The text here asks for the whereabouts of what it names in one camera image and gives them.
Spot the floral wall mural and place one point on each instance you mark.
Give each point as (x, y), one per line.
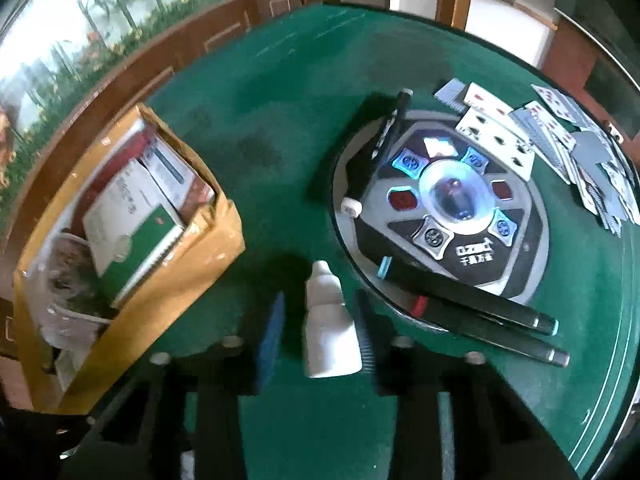
(75, 35)

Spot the black marker teal tip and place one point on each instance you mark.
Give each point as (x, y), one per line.
(475, 297)

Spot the round table control panel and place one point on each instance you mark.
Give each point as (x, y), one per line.
(450, 195)

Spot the green white medicine box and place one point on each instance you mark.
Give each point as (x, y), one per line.
(125, 210)

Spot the wooden wall panelling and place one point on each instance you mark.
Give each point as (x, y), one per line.
(165, 55)

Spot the black marker white cap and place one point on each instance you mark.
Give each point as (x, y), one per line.
(380, 145)

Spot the yellow taped cardboard box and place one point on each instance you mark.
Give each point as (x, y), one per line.
(165, 300)

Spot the scattered playing cards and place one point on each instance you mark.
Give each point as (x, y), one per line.
(495, 140)

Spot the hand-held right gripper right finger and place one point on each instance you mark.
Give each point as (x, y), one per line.
(367, 340)

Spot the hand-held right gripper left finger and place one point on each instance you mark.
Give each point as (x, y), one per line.
(270, 350)

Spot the small white bottle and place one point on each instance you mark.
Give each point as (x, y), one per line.
(330, 335)

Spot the black marker pen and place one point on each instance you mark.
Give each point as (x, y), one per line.
(500, 335)

